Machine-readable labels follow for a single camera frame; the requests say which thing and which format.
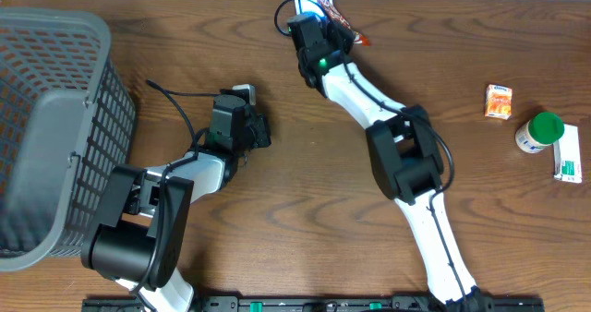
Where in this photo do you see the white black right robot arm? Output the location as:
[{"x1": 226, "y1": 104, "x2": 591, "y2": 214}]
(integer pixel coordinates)
[{"x1": 288, "y1": 15, "x2": 491, "y2": 311}]

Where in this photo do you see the black mounting rail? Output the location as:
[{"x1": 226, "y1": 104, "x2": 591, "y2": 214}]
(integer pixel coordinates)
[{"x1": 81, "y1": 294, "x2": 546, "y2": 312}]

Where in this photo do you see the grey plastic basket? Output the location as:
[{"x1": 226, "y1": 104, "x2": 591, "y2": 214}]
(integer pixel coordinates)
[{"x1": 1, "y1": 7, "x2": 137, "y2": 272}]

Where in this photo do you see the small green white can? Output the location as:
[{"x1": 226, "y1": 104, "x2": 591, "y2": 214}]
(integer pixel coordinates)
[{"x1": 515, "y1": 112, "x2": 565, "y2": 154}]

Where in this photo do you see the red Top chocolate bar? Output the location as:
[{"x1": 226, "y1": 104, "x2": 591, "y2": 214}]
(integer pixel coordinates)
[{"x1": 316, "y1": 0, "x2": 371, "y2": 46}]

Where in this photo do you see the white Panadol medicine box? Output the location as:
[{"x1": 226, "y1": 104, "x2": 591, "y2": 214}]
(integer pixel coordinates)
[{"x1": 553, "y1": 125, "x2": 583, "y2": 184}]

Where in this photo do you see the orange snack packet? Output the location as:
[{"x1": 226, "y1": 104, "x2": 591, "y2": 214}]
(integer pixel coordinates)
[{"x1": 484, "y1": 84, "x2": 513, "y2": 120}]

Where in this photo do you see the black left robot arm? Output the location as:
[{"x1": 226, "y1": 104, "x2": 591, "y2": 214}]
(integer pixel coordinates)
[{"x1": 81, "y1": 86, "x2": 271, "y2": 311}]

